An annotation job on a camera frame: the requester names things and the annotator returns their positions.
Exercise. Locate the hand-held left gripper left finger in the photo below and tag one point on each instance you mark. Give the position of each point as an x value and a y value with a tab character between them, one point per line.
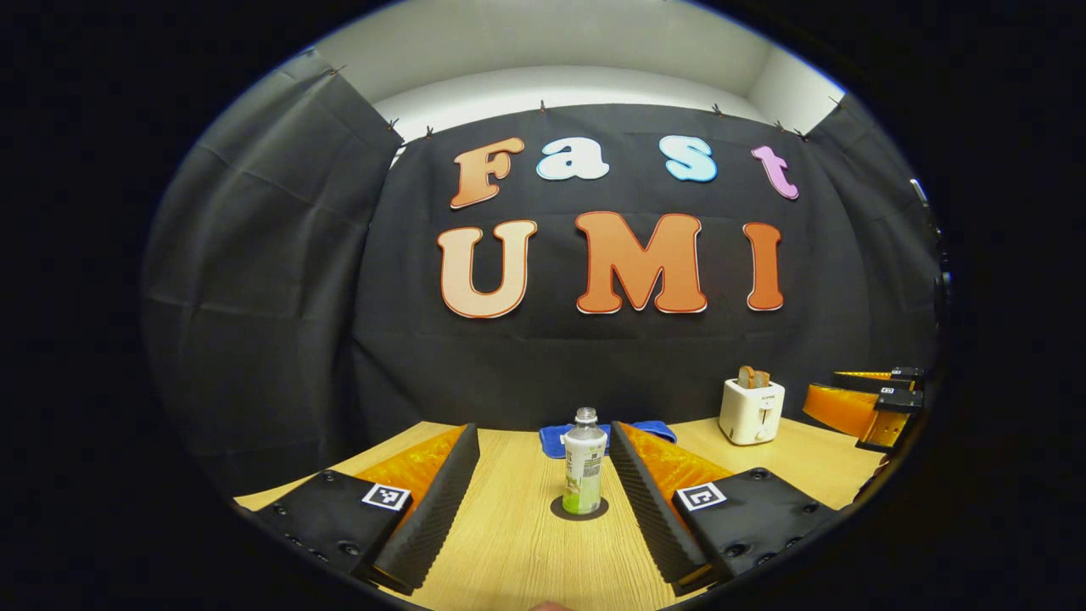
437	518

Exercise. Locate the brown bread slice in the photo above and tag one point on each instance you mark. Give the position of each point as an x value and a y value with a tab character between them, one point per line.
762	379
745	378

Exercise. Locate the clear plastic water bottle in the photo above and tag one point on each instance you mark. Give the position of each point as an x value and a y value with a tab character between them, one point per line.
584	467

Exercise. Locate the blue towel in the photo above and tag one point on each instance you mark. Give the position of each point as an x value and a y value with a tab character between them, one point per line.
551	441

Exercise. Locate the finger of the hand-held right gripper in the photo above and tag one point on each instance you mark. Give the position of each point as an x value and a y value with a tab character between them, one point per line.
908	375
840	407

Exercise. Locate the white toaster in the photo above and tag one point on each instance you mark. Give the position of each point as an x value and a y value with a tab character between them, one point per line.
751	416

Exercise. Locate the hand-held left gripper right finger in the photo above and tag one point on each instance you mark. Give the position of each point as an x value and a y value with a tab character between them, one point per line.
653	518

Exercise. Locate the dark round coaster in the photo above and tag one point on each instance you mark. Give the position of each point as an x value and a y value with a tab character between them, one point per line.
556	509

